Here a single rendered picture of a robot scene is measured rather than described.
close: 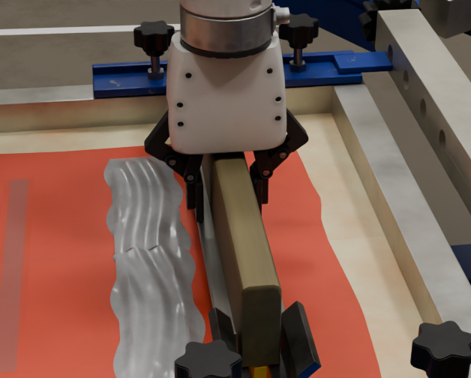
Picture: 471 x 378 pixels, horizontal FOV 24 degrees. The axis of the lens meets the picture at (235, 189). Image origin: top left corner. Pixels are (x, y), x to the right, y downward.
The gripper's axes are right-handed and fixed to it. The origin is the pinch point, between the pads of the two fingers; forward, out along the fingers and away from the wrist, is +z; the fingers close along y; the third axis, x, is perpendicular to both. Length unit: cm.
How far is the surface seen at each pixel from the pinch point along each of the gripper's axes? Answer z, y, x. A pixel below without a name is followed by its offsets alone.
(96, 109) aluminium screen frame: 3.7, 11.4, -25.5
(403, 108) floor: 101, -79, -207
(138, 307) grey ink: 5.2, 8.6, 8.9
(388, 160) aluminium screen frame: 2.4, -17.0, -8.1
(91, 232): 5.9, 12.4, -4.2
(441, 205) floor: 101, -75, -151
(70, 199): 5.9, 14.4, -10.6
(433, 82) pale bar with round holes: -2.7, -23.1, -14.6
